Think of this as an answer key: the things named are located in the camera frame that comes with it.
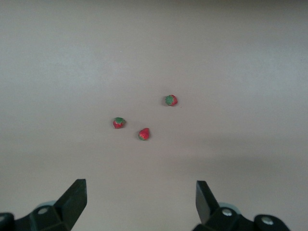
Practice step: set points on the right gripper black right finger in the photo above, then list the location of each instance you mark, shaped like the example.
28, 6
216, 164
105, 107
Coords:
207, 207

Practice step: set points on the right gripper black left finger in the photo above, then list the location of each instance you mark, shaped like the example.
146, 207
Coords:
69, 204

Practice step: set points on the small red strawberry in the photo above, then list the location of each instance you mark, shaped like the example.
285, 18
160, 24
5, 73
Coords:
171, 100
144, 134
118, 123

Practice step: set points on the brown table cloth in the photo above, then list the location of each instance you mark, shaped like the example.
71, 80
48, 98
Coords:
72, 72

